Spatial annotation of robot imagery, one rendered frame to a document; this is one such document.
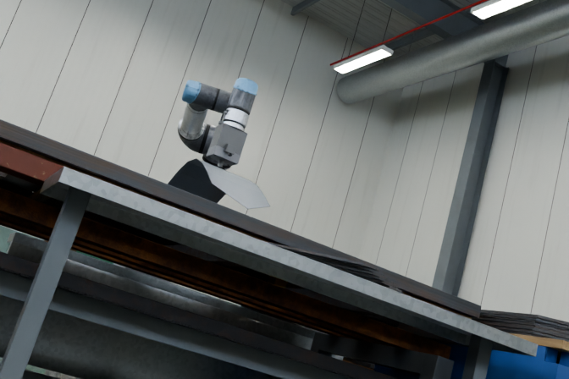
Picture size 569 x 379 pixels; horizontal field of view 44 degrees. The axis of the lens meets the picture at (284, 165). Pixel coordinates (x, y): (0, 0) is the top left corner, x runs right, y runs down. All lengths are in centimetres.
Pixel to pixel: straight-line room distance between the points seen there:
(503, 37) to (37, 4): 749
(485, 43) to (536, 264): 336
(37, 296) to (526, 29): 970
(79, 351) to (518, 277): 924
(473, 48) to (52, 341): 965
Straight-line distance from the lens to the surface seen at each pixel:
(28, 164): 167
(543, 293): 1081
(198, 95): 229
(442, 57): 1192
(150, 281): 252
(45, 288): 145
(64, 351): 248
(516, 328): 214
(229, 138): 216
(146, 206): 138
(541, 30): 1058
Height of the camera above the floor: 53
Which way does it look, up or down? 15 degrees up
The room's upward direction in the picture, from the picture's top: 17 degrees clockwise
